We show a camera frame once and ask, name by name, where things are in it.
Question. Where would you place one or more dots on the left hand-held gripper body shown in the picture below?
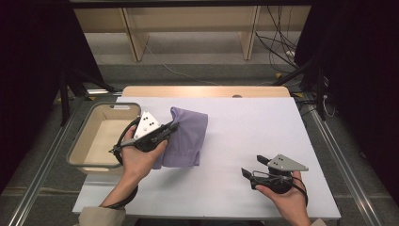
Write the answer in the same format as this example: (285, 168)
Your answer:
(146, 127)

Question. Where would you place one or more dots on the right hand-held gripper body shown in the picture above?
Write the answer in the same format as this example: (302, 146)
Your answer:
(282, 166)

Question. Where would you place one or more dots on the purple shorts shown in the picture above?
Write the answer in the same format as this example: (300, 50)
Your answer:
(188, 141)

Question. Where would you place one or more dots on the beige storage bin grey rim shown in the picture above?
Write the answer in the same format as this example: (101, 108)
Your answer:
(94, 141)

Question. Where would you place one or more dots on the person's right hand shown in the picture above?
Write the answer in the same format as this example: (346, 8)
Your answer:
(287, 202)

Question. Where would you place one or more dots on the person's left hand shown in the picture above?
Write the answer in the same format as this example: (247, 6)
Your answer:
(138, 163)

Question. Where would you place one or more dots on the white table cover board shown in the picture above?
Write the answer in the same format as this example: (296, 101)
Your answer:
(251, 125)

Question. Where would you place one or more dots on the black tripod stand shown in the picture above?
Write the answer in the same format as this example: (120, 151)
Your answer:
(319, 94)
(64, 100)

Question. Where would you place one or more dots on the light wooden shelf unit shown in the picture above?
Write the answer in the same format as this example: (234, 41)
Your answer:
(135, 40)

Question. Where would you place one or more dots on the dark curtain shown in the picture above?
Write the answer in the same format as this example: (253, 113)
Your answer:
(31, 78)
(363, 78)

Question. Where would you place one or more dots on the aluminium floor rail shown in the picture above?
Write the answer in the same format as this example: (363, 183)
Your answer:
(40, 175)
(345, 172)

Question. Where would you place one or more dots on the black overhead frame bar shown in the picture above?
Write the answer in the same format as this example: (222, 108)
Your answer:
(188, 3)

